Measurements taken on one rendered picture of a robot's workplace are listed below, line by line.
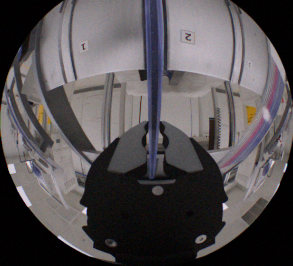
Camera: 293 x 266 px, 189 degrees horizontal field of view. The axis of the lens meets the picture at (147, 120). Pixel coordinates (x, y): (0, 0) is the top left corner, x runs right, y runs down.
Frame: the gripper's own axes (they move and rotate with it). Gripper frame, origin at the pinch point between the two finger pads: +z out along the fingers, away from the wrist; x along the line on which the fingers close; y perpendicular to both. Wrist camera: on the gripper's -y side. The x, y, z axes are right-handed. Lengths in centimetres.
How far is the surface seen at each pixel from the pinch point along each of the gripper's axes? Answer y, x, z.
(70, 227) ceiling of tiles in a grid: 196, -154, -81
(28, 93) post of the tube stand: -9.3, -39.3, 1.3
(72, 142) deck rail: 6.6, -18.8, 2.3
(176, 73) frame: -5.8, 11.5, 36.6
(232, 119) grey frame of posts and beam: 14, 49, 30
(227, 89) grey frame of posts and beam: -2, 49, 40
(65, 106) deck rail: -1.5, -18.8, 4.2
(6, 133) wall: 46, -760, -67
